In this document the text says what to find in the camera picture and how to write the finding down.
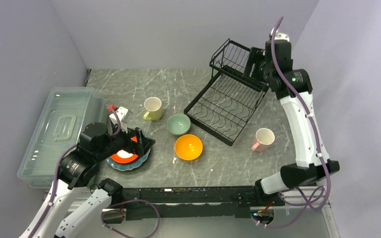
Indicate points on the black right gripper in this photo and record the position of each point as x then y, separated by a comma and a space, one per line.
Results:
253, 59

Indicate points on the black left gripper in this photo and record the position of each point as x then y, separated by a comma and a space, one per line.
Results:
143, 143

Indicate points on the orange plate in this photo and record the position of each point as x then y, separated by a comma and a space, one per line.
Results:
122, 157

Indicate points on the black wire dish rack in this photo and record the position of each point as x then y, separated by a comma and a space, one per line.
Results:
228, 101

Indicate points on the yellow ribbed bowl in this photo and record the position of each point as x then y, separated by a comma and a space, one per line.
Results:
188, 147

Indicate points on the pink mug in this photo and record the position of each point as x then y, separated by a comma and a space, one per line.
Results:
264, 137

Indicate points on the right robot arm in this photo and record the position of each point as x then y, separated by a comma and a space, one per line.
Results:
294, 91

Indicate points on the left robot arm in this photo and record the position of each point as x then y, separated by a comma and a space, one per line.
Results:
75, 169

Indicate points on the teal scalloped plate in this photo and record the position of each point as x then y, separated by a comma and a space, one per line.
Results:
129, 167

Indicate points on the pale yellow mug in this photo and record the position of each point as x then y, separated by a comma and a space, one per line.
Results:
153, 107

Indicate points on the light green ceramic bowl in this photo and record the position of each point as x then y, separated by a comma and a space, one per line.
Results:
178, 124

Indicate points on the clear plastic storage box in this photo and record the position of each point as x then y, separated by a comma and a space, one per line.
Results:
64, 116

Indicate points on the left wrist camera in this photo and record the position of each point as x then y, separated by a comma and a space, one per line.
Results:
120, 116

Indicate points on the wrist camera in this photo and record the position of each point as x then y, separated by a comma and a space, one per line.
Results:
277, 35
120, 116

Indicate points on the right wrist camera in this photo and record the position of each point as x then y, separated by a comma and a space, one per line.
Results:
277, 35

